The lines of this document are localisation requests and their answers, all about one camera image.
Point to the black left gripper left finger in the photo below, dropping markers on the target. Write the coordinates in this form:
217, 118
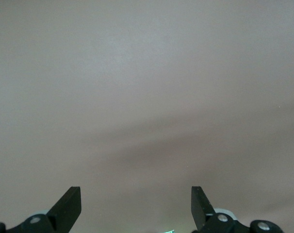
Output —
64, 208

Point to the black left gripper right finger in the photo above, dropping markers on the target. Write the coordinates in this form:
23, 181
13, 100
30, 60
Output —
200, 206

